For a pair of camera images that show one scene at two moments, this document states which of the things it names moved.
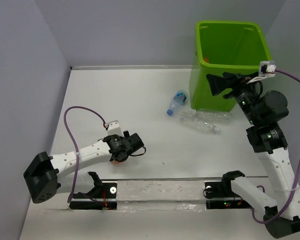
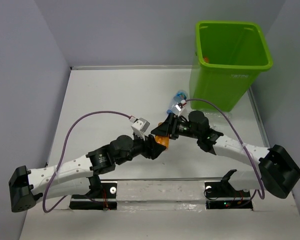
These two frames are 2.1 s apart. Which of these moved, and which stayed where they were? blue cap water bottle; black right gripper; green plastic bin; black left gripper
Moved: black right gripper; black left gripper
Stayed: blue cap water bottle; green plastic bin
